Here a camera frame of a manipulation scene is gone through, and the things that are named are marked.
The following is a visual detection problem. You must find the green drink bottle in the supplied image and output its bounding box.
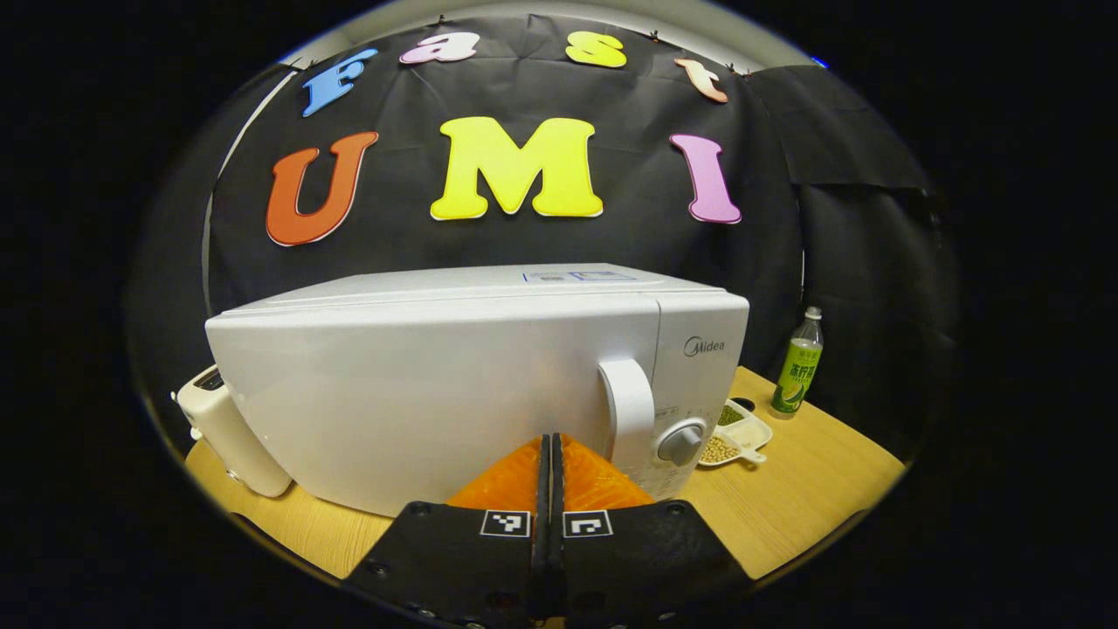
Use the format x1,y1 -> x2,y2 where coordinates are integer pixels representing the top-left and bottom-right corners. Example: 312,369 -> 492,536
769,306 -> 825,420

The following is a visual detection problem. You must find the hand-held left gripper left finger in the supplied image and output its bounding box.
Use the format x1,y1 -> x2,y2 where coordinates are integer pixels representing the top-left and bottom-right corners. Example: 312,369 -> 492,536
345,434 -> 551,629

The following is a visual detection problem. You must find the white microwave oven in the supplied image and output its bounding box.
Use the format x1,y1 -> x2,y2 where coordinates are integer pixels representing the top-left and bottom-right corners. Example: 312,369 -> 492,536
205,263 -> 750,518

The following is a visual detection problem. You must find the white toaster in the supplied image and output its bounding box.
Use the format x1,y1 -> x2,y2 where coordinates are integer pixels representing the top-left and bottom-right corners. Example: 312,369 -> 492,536
175,364 -> 293,499

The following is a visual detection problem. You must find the black backdrop cloth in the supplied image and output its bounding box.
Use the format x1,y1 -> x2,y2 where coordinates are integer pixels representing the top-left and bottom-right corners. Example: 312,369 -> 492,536
127,13 -> 957,455

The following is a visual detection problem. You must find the white divided bean dish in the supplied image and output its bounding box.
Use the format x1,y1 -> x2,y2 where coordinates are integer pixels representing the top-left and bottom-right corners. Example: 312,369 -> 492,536
697,397 -> 775,467

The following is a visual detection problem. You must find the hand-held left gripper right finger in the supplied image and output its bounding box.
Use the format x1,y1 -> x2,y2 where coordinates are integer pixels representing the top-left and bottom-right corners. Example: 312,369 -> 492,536
550,434 -> 754,628

